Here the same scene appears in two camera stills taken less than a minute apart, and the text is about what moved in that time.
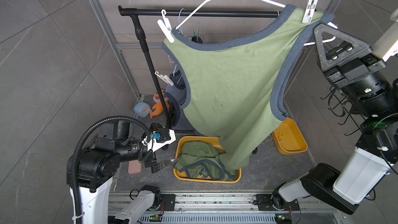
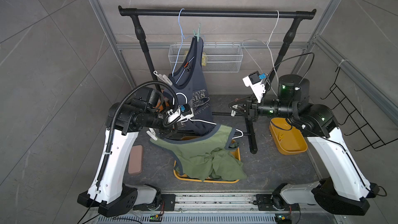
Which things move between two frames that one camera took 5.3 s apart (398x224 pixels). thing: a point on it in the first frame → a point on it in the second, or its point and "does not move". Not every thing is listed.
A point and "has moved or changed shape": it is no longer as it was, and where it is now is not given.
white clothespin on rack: (165, 78) does not move
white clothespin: (166, 27) has moved or changed shape
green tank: (232, 89) → (207, 157)
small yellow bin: (288, 138) does not move
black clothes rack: (135, 14) does not move
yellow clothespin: (280, 137) does not move
